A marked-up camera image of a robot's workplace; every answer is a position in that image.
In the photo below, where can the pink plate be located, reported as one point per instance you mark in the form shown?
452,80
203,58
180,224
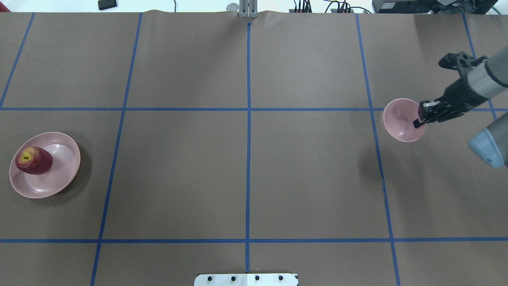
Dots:
66,162

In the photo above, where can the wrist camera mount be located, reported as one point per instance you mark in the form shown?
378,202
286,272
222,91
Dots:
461,62

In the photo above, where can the small black square device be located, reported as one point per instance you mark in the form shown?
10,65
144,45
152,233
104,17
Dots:
106,4

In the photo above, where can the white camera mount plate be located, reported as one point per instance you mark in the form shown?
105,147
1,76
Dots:
247,279

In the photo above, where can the pink bowl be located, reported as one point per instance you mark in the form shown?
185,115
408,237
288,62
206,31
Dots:
398,120

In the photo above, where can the red yellow apple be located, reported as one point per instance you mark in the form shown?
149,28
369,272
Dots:
34,160

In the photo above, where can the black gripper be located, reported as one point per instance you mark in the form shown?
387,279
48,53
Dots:
459,93

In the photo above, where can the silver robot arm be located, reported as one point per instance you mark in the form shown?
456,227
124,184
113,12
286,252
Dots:
480,80

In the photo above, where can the aluminium frame post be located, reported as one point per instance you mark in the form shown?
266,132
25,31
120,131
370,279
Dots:
248,9

